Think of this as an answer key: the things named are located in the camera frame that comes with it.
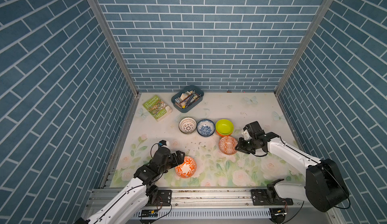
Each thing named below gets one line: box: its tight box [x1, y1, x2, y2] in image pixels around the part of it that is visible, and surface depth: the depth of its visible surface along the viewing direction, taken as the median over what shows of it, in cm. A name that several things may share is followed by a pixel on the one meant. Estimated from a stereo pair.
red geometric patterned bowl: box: [218, 136, 238, 155], surface depth 92 cm
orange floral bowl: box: [174, 155, 198, 179], surface depth 83 cm
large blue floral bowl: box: [196, 118, 216, 137], surface depth 98 cm
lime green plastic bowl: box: [215, 119, 235, 136], surface depth 97 cm
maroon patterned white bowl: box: [178, 117, 198, 135], surface depth 99 cm
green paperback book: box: [142, 94, 173, 122], surface depth 110 cm
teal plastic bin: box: [170, 84, 205, 114], surface depth 114 cm
